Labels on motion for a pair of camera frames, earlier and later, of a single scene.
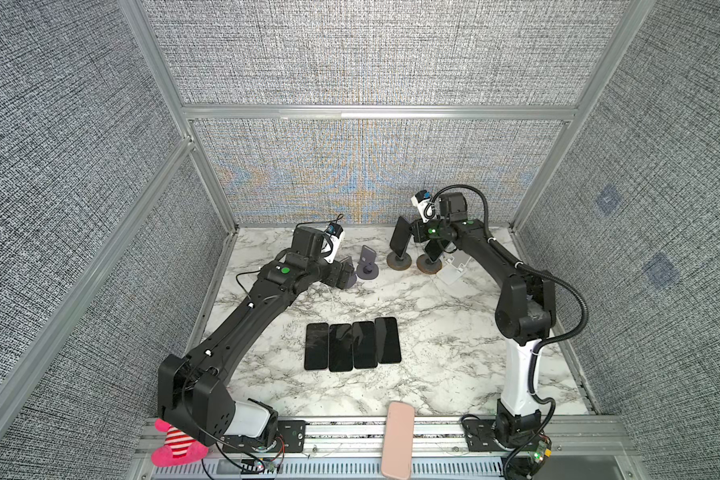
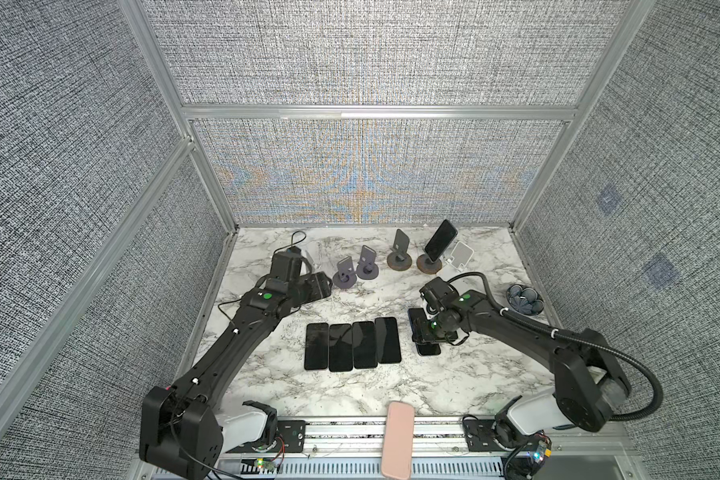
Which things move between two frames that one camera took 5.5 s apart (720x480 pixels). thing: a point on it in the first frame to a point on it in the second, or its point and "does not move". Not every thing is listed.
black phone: x=400 y=237 to x=424 y=337
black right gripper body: x=424 y=231 to x=440 y=327
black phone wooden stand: x=433 y=249 does not move
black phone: x=316 y=349 does not move
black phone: x=388 y=342 does not move
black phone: x=364 y=346 does not move
